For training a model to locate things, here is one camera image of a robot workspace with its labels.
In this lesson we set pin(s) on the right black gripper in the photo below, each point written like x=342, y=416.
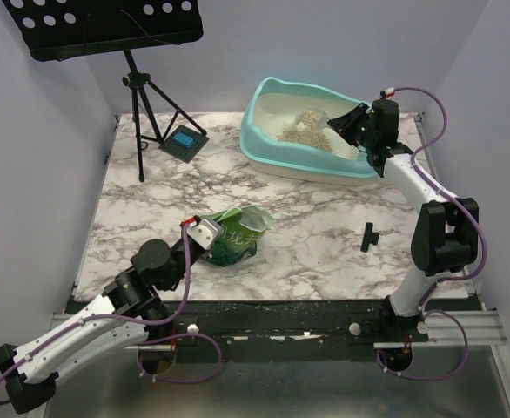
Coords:
x=360, y=127

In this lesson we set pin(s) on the clear plastic scoop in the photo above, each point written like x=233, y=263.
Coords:
x=313, y=119

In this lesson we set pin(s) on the green litter bag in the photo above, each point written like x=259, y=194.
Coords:
x=242, y=229

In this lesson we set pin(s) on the black bag clip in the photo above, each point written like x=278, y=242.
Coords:
x=370, y=237

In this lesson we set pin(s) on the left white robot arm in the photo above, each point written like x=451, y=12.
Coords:
x=29, y=372

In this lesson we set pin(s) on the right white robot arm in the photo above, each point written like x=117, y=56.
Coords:
x=445, y=239

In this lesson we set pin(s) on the litter pile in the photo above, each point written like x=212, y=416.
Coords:
x=295, y=134

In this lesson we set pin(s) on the teal white litter box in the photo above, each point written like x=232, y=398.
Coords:
x=276, y=103

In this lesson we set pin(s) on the dark lego baseplate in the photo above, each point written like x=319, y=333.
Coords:
x=179, y=152

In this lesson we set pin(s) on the blue lego brick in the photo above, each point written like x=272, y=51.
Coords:
x=183, y=140

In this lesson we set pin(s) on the black music stand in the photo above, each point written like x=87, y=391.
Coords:
x=60, y=30

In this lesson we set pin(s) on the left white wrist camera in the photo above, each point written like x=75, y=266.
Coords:
x=205, y=232

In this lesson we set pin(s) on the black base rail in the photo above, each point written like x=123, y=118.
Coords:
x=280, y=331

